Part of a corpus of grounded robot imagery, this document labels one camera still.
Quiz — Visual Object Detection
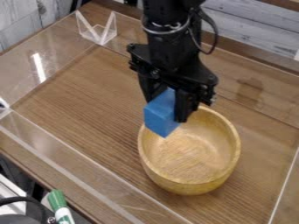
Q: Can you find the blue foam block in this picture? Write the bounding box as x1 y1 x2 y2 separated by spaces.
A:
145 88 181 137

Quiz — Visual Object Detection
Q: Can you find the black cable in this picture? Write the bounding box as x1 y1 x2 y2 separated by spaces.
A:
0 195 46 218

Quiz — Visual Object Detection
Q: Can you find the clear acrylic corner bracket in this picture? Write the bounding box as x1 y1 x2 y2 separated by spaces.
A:
75 10 118 46

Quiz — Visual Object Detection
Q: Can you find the brown wooden bowl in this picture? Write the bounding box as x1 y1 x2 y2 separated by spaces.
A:
138 107 242 195

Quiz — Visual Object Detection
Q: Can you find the clear acrylic tray wall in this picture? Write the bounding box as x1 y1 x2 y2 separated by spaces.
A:
0 108 192 224

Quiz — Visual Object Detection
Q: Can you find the green and white marker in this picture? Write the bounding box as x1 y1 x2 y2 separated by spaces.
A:
47 189 75 224

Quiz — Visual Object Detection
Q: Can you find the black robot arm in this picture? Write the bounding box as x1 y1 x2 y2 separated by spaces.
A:
127 0 220 123

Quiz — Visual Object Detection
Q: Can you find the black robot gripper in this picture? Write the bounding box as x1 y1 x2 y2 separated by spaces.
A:
127 25 220 123

